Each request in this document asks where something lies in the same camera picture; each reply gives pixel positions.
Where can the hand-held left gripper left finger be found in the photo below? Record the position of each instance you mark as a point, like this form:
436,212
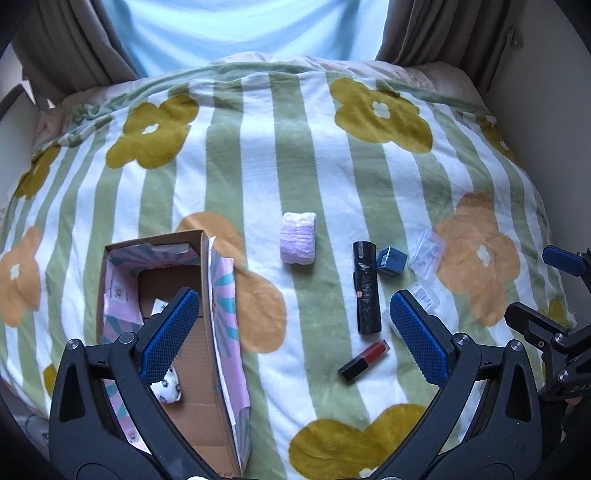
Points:
171,337

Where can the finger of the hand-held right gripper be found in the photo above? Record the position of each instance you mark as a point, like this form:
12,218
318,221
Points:
531,318
561,258

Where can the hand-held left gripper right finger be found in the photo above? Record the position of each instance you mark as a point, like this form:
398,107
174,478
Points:
418,337

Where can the labelled clear plastic packet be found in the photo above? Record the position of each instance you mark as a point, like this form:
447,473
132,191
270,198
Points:
427,297

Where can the white patterned socks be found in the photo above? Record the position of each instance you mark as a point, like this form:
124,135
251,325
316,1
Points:
170,387

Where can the cardboard box with pink lining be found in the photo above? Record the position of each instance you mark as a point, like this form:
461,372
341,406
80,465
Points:
226,323

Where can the red lipstick with black cap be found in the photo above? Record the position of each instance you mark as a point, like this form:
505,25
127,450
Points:
362,362

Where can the black trash bag roll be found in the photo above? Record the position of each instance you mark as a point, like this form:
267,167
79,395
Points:
367,286

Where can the small blue box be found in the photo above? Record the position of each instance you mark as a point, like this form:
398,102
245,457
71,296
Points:
391,261

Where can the clear plastic blister packet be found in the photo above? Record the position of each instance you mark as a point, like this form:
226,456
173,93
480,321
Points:
427,254

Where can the purple white towel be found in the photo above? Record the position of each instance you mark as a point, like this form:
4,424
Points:
298,240

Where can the striped floral blanket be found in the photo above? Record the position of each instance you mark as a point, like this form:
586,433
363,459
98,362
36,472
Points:
295,161

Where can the white furniture panel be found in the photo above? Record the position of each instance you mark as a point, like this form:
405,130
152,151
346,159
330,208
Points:
16,138

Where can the brown curtain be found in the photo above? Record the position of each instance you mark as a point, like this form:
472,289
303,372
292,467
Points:
438,32
74,41

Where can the light blue curtain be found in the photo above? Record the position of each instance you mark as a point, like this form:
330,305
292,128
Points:
244,32

